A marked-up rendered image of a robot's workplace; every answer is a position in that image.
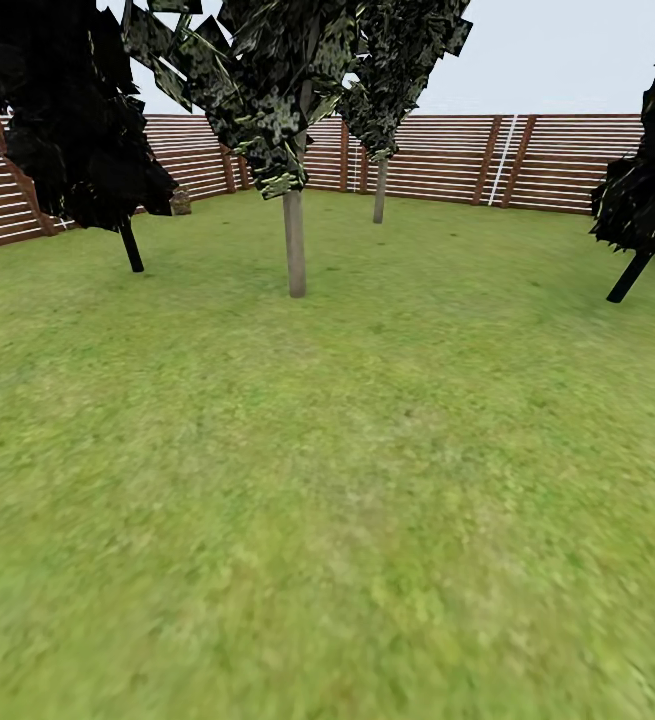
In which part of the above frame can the wicker basket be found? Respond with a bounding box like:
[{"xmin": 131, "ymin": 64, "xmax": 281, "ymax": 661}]
[{"xmin": 170, "ymin": 187, "xmax": 191, "ymax": 215}]

